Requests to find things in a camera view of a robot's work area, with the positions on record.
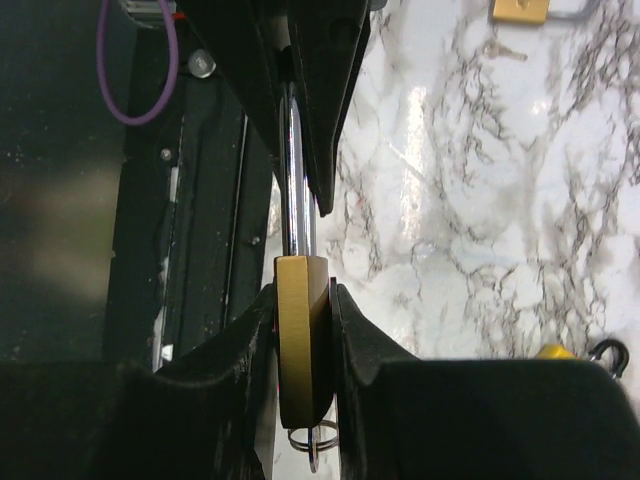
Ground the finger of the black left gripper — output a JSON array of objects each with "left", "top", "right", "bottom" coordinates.
[
  {"left": 177, "top": 0, "right": 288, "bottom": 179},
  {"left": 287, "top": 0, "right": 370, "bottom": 216}
]

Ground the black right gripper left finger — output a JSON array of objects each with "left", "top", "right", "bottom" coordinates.
[{"left": 1, "top": 286, "right": 275, "bottom": 479}]

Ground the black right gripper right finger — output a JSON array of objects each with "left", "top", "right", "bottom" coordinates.
[{"left": 330, "top": 283, "right": 639, "bottom": 479}]

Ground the round brass padlock with keys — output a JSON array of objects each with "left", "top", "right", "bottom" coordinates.
[{"left": 274, "top": 82, "right": 337, "bottom": 473}]

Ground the silver key of large padlock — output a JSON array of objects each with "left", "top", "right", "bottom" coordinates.
[{"left": 482, "top": 39, "right": 528, "bottom": 62}]

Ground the large brass padlock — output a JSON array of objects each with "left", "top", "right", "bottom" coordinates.
[{"left": 488, "top": 0, "right": 599, "bottom": 26}]

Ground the yellow black padlock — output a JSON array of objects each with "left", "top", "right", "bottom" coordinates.
[{"left": 535, "top": 338, "right": 630, "bottom": 380}]

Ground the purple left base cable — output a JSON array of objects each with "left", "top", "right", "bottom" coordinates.
[{"left": 96, "top": 0, "right": 180, "bottom": 126}]

